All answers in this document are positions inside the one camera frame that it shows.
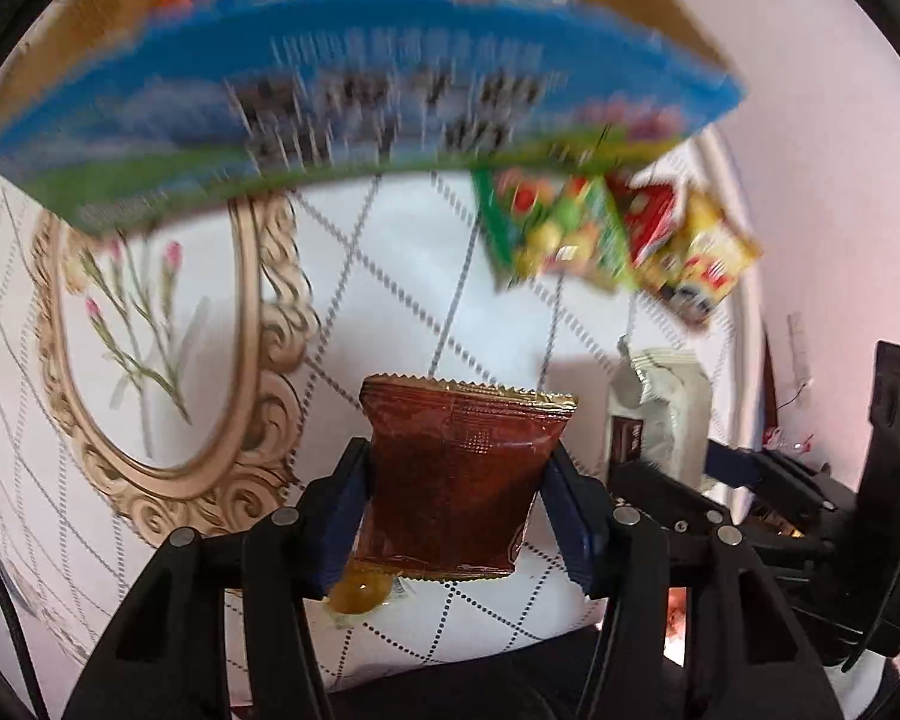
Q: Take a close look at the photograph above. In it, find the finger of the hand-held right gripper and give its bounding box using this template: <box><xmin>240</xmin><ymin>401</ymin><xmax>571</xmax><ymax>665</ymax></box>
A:
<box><xmin>709</xmin><ymin>444</ymin><xmax>837</xmax><ymax>538</ymax></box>
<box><xmin>613</xmin><ymin>461</ymin><xmax>732</xmax><ymax>530</ymax></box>

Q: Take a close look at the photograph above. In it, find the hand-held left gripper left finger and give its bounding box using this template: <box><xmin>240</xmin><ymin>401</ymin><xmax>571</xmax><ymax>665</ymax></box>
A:
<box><xmin>61</xmin><ymin>437</ymin><xmax>374</xmax><ymax>720</ymax></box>

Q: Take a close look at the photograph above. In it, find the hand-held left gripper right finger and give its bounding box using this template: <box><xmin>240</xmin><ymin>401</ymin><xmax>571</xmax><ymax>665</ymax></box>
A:
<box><xmin>542</xmin><ymin>441</ymin><xmax>818</xmax><ymax>720</ymax></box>

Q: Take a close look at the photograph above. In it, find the white and brown snack packet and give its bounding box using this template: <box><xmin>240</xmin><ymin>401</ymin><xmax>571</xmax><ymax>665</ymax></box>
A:
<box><xmin>606</xmin><ymin>341</ymin><xmax>713</xmax><ymax>492</ymax></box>

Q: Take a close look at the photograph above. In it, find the dark red snack packet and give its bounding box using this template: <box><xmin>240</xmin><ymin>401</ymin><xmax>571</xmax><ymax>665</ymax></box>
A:
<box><xmin>358</xmin><ymin>373</ymin><xmax>578</xmax><ymax>582</ymax></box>

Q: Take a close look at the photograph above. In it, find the printed cardboard box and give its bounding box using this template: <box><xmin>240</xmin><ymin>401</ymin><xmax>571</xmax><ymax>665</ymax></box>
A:
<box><xmin>0</xmin><ymin>0</ymin><xmax>747</xmax><ymax>237</ymax></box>

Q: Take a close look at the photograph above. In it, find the yellow jelly cup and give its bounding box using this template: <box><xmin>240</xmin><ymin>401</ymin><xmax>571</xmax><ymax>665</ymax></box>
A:
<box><xmin>326</xmin><ymin>566</ymin><xmax>410</xmax><ymax>627</ymax></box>

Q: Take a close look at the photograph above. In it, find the yellow panda snack packet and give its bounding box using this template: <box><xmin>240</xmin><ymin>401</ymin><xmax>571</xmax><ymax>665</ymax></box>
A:
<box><xmin>634</xmin><ymin>191</ymin><xmax>764</xmax><ymax>327</ymax></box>

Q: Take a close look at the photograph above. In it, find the white patterned quilt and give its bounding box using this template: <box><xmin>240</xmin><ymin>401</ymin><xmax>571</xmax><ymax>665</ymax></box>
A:
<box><xmin>0</xmin><ymin>127</ymin><xmax>766</xmax><ymax>695</ymax></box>

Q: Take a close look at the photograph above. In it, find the small red snack packet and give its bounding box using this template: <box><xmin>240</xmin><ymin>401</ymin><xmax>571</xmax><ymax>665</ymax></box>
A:
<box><xmin>607</xmin><ymin>176</ymin><xmax>695</xmax><ymax>271</ymax></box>

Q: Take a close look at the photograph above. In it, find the green snack packet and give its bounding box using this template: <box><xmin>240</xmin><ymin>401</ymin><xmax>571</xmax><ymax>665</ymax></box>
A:
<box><xmin>471</xmin><ymin>165</ymin><xmax>637</xmax><ymax>293</ymax></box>

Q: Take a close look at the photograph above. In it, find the small white wall socket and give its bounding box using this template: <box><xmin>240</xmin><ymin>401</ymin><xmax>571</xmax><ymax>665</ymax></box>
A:
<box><xmin>786</xmin><ymin>313</ymin><xmax>807</xmax><ymax>383</ymax></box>

